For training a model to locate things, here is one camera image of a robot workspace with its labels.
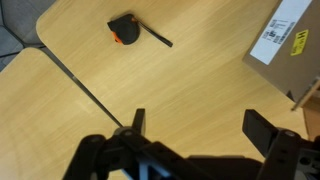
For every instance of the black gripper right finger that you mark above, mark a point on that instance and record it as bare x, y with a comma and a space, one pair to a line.
283, 150

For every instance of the brown cardboard box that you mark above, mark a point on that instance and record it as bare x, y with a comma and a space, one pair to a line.
293, 66

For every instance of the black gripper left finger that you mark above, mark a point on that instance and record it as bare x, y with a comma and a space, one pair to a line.
133, 156

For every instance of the black measuring tape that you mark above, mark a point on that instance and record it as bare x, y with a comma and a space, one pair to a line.
126, 30

